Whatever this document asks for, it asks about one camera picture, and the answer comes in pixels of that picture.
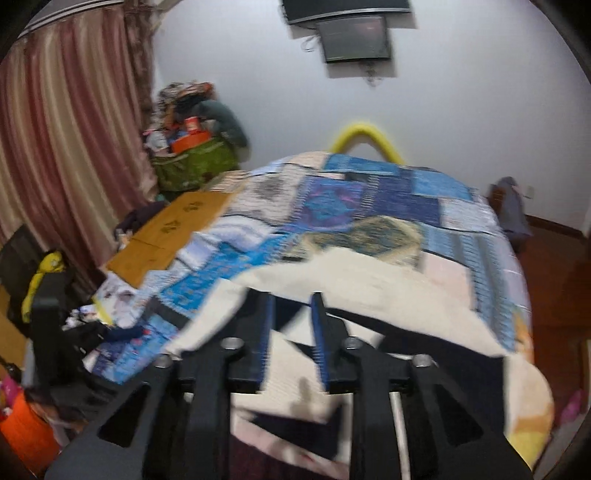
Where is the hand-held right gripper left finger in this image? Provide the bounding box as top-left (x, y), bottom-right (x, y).
top-left (44, 291), bottom-right (278, 480)

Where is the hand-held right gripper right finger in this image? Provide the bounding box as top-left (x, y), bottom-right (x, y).
top-left (310, 292), bottom-right (535, 480)

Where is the black wall television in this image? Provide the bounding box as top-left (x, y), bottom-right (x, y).
top-left (281, 0), bottom-right (411, 26)

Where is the wooden lap desk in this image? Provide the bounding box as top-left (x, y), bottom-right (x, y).
top-left (106, 191), bottom-right (234, 288)

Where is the yellow cloth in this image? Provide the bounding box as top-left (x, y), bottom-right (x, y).
top-left (23, 251), bottom-right (65, 324)

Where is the white black towel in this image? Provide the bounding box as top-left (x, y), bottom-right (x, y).
top-left (164, 247), bottom-right (509, 467)

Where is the small black wall monitor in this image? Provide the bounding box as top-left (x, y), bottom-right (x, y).
top-left (316, 16), bottom-right (392, 64)

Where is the blue patchwork bedsheet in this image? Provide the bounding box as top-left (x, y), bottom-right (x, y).
top-left (91, 150), bottom-right (555, 472)

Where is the dark cloth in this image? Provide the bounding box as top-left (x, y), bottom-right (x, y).
top-left (115, 208), bottom-right (162, 236)

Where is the pile of mixed clothes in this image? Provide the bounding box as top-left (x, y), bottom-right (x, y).
top-left (154, 82), bottom-right (218, 134)

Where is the white printed bag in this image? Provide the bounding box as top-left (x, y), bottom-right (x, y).
top-left (92, 272), bottom-right (153, 329)

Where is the pink striped curtain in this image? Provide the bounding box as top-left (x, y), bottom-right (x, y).
top-left (0, 4), bottom-right (160, 278)

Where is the orange bucket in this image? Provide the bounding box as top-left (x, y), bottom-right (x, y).
top-left (0, 392), bottom-right (61, 476)

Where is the yellow foam tube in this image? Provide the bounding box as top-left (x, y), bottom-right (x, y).
top-left (329, 121), bottom-right (406, 164)

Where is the orange box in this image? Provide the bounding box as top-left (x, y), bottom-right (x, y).
top-left (170, 130), bottom-right (212, 154)

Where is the grey cloth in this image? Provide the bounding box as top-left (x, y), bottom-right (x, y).
top-left (490, 176), bottom-right (534, 252)

